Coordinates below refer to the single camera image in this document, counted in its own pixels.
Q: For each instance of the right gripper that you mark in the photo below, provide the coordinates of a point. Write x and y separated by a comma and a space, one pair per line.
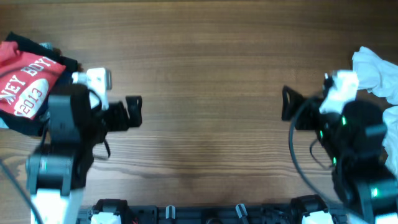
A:
301, 112

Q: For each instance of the red FRAM t-shirt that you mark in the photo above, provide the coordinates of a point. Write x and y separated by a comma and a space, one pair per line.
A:
26, 80

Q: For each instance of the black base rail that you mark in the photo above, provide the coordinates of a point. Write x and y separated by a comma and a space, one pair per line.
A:
118, 212

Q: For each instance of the white t-shirt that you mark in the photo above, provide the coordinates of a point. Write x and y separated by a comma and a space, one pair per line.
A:
379, 77

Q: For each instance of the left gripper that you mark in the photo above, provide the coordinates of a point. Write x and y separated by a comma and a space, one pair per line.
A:
123, 113

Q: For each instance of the black folded garment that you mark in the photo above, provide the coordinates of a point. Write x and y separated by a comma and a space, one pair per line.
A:
35, 126

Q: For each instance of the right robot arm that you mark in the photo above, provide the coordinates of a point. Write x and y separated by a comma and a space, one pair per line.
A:
353, 140

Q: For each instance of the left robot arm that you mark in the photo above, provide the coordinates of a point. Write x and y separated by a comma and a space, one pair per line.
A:
57, 170

